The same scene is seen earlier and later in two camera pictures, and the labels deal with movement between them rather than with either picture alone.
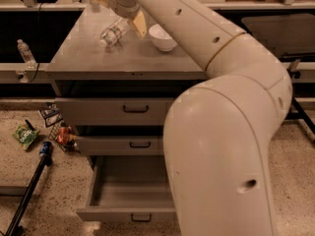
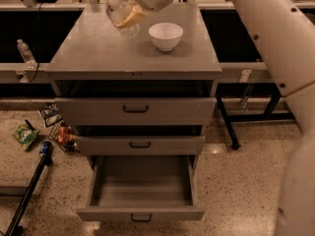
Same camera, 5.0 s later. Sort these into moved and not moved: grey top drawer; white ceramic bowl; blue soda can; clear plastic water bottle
Moved: clear plastic water bottle
Not moved: blue soda can; grey top drawer; white ceramic bowl
